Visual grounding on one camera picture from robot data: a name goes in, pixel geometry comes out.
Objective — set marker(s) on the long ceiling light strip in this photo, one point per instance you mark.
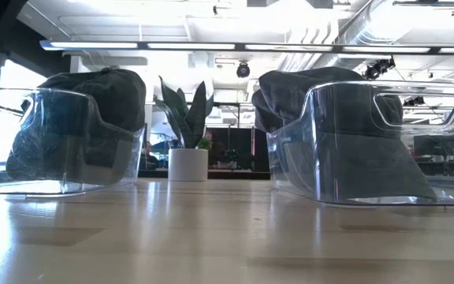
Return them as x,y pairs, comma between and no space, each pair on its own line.
93,45

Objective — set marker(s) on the round black ceiling fixture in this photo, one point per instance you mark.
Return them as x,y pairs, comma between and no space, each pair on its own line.
243,70

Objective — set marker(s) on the dark green baseball cap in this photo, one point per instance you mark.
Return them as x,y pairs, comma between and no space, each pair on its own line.
109,98
53,150

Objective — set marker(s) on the snake plant in white pot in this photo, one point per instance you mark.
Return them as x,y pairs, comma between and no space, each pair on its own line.
187,165

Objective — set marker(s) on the dark desk monitor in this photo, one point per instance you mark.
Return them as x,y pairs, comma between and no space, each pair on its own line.
436,145

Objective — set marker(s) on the person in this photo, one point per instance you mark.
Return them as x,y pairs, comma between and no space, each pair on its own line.
150,159

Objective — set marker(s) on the silver ventilation duct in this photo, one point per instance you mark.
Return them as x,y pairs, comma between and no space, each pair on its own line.
369,27

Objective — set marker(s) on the black ceiling spotlight cluster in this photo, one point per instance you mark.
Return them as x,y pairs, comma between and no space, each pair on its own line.
378,68

